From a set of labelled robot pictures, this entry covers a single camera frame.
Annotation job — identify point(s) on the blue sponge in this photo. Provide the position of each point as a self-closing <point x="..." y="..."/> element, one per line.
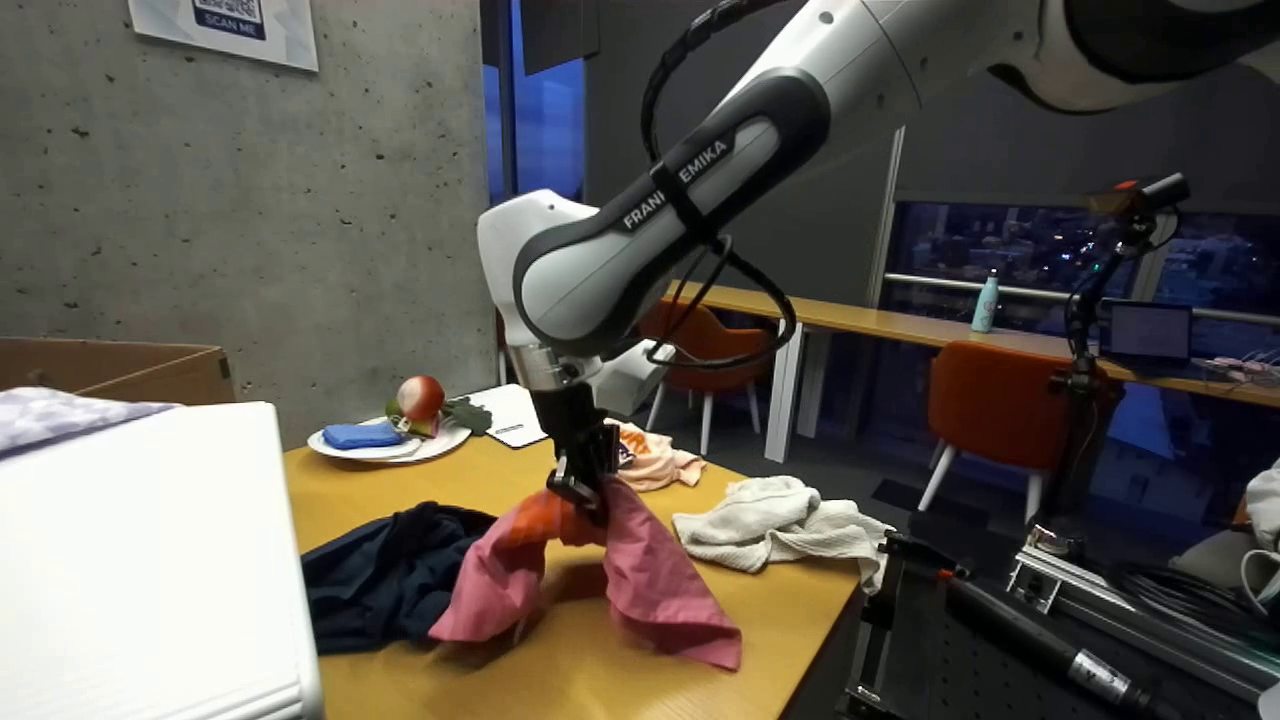
<point x="361" y="432"/>

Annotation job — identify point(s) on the dark blue shirt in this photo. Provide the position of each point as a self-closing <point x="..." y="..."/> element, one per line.
<point x="382" y="575"/>

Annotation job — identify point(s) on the peach shirt with print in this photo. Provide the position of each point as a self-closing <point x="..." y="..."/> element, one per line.
<point x="662" y="466"/>

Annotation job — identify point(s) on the orange chair white legs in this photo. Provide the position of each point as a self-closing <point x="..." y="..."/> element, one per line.
<point x="1001" y="405"/>
<point x="713" y="351"/>

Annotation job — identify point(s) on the white plastic box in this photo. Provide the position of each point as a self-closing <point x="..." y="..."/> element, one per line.
<point x="132" y="561"/>

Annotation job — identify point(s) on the teal bottle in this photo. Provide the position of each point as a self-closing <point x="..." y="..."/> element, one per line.
<point x="985" y="304"/>

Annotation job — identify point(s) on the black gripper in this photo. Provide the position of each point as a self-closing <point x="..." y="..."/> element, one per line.
<point x="577" y="425"/>

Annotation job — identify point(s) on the white wall poster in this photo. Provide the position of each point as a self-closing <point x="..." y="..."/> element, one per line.
<point x="227" y="24"/>

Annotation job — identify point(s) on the pink shirt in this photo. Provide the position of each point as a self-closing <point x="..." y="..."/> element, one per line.
<point x="652" y="575"/>

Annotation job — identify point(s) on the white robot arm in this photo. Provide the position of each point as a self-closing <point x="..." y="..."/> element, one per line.
<point x="801" y="93"/>

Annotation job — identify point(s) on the white grey shirt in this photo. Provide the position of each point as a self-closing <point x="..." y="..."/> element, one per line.
<point x="772" y="523"/>

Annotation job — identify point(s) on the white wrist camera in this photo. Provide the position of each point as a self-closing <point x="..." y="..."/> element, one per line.
<point x="629" y="386"/>

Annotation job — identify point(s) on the black camera stand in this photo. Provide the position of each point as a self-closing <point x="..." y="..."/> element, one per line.
<point x="1086" y="334"/>

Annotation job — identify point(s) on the red apple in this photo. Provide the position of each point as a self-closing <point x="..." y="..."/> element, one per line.
<point x="420" y="403"/>

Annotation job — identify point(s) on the patterned cloth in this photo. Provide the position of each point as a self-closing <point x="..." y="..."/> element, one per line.
<point x="54" y="418"/>

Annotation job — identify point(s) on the brown cardboard box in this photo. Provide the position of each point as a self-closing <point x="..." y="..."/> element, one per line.
<point x="120" y="367"/>

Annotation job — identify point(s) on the dark laptop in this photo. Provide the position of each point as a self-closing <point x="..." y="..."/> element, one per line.
<point x="1147" y="328"/>

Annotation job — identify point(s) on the black tube silver end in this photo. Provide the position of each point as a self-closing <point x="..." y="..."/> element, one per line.
<point x="1027" y="639"/>

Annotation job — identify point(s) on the long wooden desk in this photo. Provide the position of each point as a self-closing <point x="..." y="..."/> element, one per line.
<point x="921" y="327"/>

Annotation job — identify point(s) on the white paper sheet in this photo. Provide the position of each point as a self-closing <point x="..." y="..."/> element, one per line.
<point x="515" y="413"/>

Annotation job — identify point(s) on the silver metal rails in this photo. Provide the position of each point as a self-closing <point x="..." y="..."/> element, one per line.
<point x="1147" y="605"/>

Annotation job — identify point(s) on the green leaf toy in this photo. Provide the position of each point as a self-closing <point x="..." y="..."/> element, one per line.
<point x="467" y="418"/>

